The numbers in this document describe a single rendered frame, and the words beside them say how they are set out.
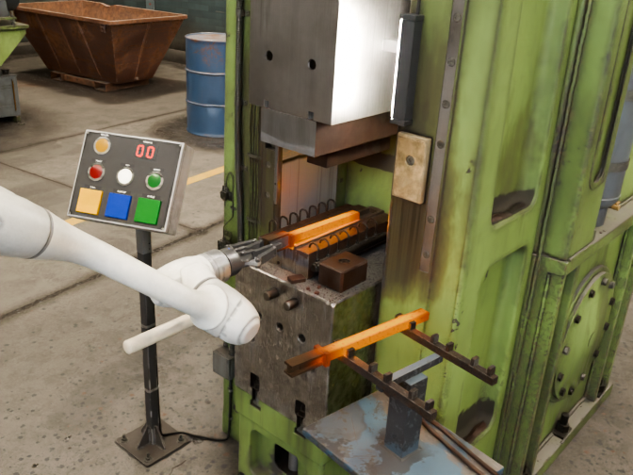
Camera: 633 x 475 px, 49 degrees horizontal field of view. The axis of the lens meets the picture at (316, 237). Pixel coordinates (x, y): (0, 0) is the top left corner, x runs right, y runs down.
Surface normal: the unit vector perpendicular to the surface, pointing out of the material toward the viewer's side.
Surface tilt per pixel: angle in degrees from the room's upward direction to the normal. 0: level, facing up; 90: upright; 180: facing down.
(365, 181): 90
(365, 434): 0
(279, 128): 90
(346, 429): 0
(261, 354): 90
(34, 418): 0
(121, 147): 60
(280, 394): 90
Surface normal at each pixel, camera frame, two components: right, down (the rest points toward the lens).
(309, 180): 0.75, 0.30
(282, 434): -0.66, 0.27
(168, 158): -0.22, -0.14
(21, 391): 0.05, -0.92
